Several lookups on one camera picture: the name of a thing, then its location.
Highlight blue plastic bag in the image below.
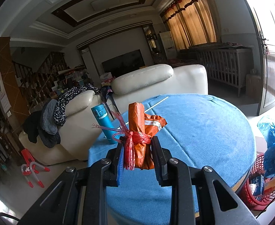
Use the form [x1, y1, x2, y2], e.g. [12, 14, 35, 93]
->
[257, 117, 275, 178]

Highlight red mesh trash basket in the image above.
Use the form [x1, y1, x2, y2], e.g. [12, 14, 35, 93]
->
[239, 154, 275, 211]

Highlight red toy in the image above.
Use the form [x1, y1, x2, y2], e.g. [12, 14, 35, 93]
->
[21, 149, 50, 188]

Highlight blue packet in basket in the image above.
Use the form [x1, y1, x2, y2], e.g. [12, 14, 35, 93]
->
[249, 175, 265, 196]

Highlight cream leather sofa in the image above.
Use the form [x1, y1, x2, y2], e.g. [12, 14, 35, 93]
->
[19, 64, 208, 166]

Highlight blue tablecloth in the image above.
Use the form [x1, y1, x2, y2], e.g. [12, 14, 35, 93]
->
[88, 93, 257, 225]

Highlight orange red medicine box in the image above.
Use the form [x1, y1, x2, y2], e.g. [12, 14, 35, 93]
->
[264, 177, 275, 195]

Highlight black white patterned cloth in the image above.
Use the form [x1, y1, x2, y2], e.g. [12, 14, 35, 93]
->
[53, 83, 100, 127]

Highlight grey clothes on sofa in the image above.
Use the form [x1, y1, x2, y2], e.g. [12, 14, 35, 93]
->
[23, 99, 61, 148]

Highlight teal thermos bottle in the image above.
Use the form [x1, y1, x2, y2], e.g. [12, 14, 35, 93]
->
[91, 104, 117, 144]

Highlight white stick on table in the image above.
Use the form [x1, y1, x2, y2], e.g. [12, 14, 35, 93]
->
[125, 96, 169, 125]

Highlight wooden staircase railing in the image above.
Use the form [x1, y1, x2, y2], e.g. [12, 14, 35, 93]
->
[13, 51, 69, 110]

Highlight white wooden crib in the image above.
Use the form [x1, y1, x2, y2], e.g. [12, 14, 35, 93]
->
[189, 43, 254, 95]

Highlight black television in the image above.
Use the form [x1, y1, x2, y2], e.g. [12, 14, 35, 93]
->
[102, 50, 145, 78]

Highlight yellow curtain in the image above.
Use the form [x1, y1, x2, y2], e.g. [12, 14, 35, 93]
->
[160, 0, 221, 50]

